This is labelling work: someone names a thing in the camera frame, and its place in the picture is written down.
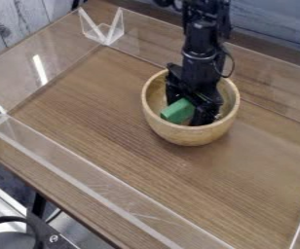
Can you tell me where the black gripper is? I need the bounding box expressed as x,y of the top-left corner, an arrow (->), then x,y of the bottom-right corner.
167,52 -> 225,126

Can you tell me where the green rectangular block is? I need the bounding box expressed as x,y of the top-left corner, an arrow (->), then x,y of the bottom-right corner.
161,98 -> 195,125

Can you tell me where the brown wooden bowl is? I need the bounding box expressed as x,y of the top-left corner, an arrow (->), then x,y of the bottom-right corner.
141,69 -> 241,146

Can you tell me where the black table leg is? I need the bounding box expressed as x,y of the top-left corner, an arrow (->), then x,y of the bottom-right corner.
32,194 -> 48,219

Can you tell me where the clear acrylic enclosure wall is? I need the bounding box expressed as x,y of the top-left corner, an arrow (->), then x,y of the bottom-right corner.
0,8 -> 300,249

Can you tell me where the black metal mount plate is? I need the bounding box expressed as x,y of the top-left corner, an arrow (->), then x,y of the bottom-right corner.
26,213 -> 81,249

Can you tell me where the black cable loop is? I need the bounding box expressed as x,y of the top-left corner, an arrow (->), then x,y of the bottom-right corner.
0,215 -> 44,249

